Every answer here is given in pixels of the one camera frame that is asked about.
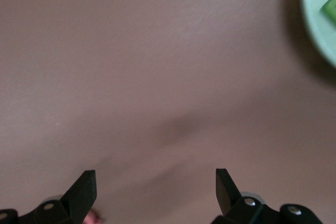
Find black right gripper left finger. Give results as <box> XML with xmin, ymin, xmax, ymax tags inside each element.
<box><xmin>19</xmin><ymin>170</ymin><xmax>98</xmax><ymax>224</ymax></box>

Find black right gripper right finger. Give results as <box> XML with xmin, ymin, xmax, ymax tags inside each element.
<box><xmin>211</xmin><ymin>168</ymin><xmax>281</xmax><ymax>224</ymax></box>

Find green foam letter B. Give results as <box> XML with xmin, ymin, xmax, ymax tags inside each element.
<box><xmin>321</xmin><ymin>0</ymin><xmax>336</xmax><ymax>24</ymax></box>

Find pink foam letter Q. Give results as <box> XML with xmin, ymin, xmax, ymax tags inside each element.
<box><xmin>84</xmin><ymin>209</ymin><xmax>103</xmax><ymax>224</ymax></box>

